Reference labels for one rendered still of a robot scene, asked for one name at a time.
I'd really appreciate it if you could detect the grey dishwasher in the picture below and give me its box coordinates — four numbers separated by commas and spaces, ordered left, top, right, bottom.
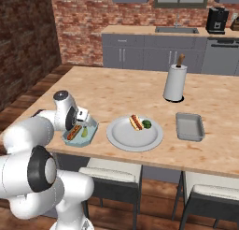
200, 37, 239, 77

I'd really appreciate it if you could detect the green broccoli floret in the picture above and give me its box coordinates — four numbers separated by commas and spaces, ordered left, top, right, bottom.
141, 119, 153, 130

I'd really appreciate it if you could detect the black coffee machine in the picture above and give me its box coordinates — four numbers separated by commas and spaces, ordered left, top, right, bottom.
205, 7, 231, 36

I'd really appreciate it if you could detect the dark stool with cream seat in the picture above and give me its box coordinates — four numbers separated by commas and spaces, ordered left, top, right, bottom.
171, 170, 239, 230
77, 156, 144, 230

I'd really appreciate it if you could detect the grey sink basin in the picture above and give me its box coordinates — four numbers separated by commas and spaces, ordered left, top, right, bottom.
154, 26, 200, 35

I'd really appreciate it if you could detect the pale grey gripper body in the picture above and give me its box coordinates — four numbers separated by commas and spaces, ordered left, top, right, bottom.
82, 113, 98, 129

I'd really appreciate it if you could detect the white paper towel roll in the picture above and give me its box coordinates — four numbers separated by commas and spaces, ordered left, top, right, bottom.
162, 53, 189, 103

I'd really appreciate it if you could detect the grey rectangular tupperware container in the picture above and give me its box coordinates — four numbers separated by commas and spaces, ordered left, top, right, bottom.
175, 111, 206, 143

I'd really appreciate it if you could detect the grey base cupboard run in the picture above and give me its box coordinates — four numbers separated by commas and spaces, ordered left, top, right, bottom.
101, 33, 209, 75

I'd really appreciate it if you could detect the large grey plate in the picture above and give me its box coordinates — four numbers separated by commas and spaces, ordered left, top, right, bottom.
105, 114, 164, 152

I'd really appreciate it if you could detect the brown box on worktop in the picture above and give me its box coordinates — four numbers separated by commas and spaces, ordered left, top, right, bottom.
230, 16, 239, 32

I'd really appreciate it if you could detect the hot dog in bun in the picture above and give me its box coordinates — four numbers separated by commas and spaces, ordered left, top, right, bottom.
129, 114, 145, 132
66, 124, 83, 141

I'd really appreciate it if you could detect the pale blue tupperware container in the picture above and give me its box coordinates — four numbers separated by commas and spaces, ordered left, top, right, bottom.
62, 119, 99, 147

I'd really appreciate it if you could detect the grey tap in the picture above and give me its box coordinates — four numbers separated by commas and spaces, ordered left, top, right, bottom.
173, 12, 182, 29

